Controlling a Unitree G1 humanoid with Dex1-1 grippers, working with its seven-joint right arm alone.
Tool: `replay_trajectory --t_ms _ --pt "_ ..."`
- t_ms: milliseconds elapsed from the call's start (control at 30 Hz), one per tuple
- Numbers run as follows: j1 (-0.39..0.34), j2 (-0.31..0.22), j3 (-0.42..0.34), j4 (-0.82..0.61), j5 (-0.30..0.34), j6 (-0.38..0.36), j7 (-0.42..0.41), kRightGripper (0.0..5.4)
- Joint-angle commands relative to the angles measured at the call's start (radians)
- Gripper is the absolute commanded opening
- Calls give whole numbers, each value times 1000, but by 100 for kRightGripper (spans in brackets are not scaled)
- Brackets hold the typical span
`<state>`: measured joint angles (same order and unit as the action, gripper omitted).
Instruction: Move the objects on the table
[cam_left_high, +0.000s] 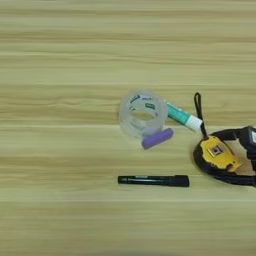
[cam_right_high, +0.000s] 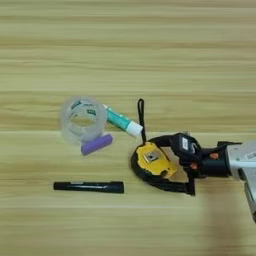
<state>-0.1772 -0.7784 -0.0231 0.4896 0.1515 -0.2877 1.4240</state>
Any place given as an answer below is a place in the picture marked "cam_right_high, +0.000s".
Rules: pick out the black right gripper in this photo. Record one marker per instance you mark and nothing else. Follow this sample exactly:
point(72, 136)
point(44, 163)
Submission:
point(216, 165)

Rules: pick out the yellow black tape measure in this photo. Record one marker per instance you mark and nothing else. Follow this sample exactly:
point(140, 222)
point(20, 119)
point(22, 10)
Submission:
point(155, 161)

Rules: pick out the purple cylinder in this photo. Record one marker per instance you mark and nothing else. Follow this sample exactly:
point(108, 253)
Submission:
point(96, 144)

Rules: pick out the clear adhesive tape roll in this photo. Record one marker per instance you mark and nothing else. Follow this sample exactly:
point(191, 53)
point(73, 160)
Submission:
point(68, 131)

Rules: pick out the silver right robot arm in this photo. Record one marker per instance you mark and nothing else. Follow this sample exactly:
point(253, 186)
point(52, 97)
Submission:
point(245, 160)

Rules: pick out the black box with white label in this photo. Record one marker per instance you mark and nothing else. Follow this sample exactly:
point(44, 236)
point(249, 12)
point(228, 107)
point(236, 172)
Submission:
point(182, 146)

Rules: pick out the green white glue stick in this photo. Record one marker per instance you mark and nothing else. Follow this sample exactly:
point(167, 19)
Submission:
point(120, 120)

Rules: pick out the black marker pen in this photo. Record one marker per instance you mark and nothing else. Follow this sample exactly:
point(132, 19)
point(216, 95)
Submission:
point(88, 187)

